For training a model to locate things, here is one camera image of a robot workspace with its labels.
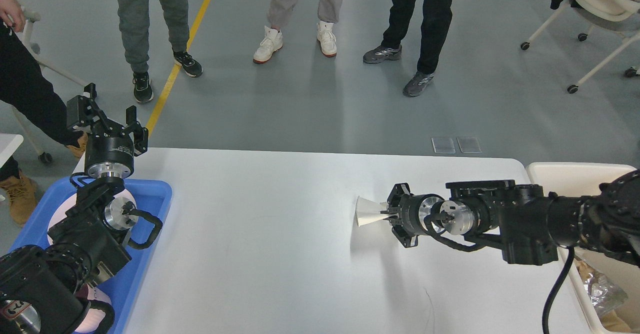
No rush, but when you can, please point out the left clear floor tile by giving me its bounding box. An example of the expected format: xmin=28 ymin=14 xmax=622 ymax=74
xmin=430 ymin=136 xmax=457 ymax=154

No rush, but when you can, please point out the clear floor tile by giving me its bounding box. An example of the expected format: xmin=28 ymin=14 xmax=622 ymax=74
xmin=430 ymin=136 xmax=457 ymax=154
xmin=456 ymin=136 xmax=483 ymax=154

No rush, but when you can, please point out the white side table corner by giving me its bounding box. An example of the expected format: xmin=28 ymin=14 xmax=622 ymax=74
xmin=0 ymin=133 xmax=24 ymax=167

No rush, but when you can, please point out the white plastic bin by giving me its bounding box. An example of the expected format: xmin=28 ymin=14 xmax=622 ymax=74
xmin=526 ymin=161 xmax=640 ymax=334

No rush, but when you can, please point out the large brown paper sheet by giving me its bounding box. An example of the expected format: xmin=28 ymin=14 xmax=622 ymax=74
xmin=599 ymin=310 xmax=632 ymax=333

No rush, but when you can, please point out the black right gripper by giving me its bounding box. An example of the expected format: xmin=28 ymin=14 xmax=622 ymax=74
xmin=381 ymin=182 xmax=445 ymax=248

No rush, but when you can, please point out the person in black trousers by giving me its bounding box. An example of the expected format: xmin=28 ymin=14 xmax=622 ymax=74
xmin=362 ymin=0 xmax=458 ymax=98

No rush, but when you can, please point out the aluminium foil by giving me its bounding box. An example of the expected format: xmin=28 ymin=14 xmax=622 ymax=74
xmin=583 ymin=271 xmax=629 ymax=318

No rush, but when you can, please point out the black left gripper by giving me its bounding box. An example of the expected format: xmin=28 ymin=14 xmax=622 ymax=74
xmin=66 ymin=83 xmax=149 ymax=179

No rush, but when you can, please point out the white paper cup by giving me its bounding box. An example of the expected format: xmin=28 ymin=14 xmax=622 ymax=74
xmin=355 ymin=196 xmax=390 ymax=227

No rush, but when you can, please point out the white rolling chair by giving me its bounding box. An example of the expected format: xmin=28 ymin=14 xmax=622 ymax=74
xmin=519 ymin=0 xmax=640 ymax=94

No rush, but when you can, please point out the pink mug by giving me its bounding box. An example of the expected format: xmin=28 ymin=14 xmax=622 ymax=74
xmin=74 ymin=284 xmax=112 ymax=334

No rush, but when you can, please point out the person with white sneakers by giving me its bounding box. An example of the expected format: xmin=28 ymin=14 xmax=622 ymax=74
xmin=252 ymin=0 xmax=349 ymax=65

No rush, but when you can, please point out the brown paper ball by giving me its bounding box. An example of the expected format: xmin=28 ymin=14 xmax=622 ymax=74
xmin=574 ymin=258 xmax=599 ymax=285

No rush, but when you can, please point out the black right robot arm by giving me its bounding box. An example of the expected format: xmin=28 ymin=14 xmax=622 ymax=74
xmin=382 ymin=170 xmax=640 ymax=333

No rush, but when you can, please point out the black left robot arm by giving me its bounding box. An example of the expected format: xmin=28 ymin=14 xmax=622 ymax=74
xmin=0 ymin=83 xmax=163 ymax=334

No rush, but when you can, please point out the person in grey trousers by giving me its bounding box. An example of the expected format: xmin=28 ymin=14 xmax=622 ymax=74
xmin=110 ymin=0 xmax=204 ymax=104

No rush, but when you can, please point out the right clear floor tile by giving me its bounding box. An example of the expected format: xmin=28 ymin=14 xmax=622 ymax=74
xmin=456 ymin=136 xmax=483 ymax=154

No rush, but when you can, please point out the person with tan boots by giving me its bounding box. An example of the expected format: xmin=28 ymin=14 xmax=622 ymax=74
xmin=0 ymin=0 xmax=89 ymax=228

